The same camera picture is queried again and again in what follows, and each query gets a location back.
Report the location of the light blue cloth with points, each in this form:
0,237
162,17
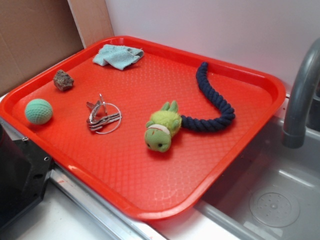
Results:
118,56

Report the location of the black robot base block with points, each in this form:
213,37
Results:
24,172

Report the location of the red plastic tray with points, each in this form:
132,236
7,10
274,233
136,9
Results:
142,183

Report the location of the brown rock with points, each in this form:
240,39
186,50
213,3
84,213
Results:
63,81

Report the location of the green dimpled ball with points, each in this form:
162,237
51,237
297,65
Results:
38,111

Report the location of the grey faucet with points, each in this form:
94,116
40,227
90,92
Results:
303,109

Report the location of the grey plastic sink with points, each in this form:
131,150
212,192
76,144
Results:
269,192

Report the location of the brown cardboard panel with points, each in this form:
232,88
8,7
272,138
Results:
37,34

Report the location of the green plush rope toy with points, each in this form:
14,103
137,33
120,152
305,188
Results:
165,123

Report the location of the metal keys on ring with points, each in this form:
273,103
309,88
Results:
104,117

